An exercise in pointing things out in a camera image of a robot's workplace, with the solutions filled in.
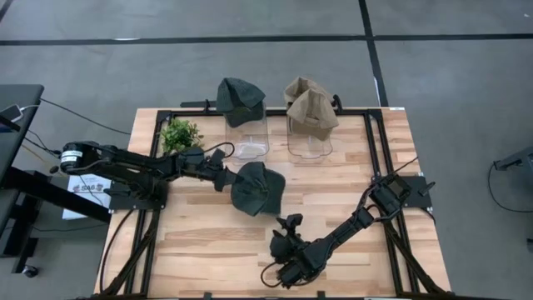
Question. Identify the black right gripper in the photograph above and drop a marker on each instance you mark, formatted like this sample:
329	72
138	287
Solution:
300	254

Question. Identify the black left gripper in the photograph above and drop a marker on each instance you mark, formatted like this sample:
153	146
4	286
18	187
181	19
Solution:
197	164

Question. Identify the dark green bag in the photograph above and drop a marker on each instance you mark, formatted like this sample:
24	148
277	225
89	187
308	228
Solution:
258	189

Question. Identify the dark green cotton cap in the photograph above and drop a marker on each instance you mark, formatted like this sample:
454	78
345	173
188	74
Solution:
239	98

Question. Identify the beige cotton cap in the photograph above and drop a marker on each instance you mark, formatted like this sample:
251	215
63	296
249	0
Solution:
312	112
297	85

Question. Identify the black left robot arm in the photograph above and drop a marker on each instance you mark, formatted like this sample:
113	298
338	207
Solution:
125	164

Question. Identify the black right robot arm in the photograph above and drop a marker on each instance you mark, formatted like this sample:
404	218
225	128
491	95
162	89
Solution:
345	229

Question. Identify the clear plastic bin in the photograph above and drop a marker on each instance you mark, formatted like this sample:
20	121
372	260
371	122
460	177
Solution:
250	146
310	150

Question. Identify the green plant in white pot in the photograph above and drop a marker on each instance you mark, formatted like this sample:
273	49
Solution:
179	135

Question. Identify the black clamp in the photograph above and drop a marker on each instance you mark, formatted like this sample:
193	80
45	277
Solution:
338	102

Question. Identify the white printed paper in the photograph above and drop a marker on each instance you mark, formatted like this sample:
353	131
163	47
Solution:
83	208

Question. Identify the black caster wheel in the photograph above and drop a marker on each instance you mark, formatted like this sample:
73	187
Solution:
30	271

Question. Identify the black desk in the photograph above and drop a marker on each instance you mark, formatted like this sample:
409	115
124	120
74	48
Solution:
25	93

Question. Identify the smartphone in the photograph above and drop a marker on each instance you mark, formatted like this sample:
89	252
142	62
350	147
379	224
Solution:
10	112

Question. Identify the black stand leg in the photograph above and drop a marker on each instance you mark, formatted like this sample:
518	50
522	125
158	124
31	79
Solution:
516	160

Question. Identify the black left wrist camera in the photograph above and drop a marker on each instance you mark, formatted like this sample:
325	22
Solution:
218	157

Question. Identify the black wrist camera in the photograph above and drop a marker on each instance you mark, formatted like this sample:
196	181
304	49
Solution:
218	157
291	275

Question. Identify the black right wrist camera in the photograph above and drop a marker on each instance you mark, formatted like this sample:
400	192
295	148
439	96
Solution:
291	275

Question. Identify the black table frame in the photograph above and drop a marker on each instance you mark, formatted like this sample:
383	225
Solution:
277	112

